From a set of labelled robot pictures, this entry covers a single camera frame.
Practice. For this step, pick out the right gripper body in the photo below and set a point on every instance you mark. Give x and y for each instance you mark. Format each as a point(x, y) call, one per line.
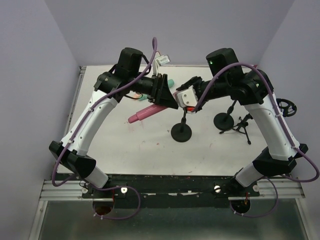
point(194, 85)

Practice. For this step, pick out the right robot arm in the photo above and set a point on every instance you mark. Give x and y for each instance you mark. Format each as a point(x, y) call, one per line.
point(253, 91)

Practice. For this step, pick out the black tripod mic stand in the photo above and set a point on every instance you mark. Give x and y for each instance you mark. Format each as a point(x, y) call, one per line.
point(241, 127)

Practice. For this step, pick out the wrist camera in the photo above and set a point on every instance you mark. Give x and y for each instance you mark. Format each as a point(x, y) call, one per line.
point(159, 61)
point(186, 99)

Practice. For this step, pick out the pink toy microphone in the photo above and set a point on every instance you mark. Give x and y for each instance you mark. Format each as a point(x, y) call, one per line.
point(146, 113)

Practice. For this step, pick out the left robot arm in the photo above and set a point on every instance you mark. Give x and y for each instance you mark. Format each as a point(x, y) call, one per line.
point(133, 72)

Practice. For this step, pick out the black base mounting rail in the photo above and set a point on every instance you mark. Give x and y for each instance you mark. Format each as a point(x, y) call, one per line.
point(169, 191)

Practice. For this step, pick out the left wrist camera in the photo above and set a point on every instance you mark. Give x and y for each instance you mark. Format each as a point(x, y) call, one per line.
point(159, 61)

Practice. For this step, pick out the peach toy microphone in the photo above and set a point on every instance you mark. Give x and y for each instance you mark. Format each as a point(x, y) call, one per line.
point(136, 95)

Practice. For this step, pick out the teal toy microphone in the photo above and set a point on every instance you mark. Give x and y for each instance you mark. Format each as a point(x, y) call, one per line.
point(143, 97)

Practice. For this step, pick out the black round-base mic stand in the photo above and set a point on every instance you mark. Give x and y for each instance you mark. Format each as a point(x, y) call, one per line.
point(181, 132)

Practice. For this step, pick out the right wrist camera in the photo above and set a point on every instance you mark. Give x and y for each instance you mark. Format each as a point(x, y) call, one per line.
point(186, 99)

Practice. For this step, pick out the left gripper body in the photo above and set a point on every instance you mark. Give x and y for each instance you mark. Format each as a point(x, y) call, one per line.
point(157, 88)

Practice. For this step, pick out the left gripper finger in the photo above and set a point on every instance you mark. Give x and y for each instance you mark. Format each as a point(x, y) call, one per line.
point(164, 81)
point(166, 99)

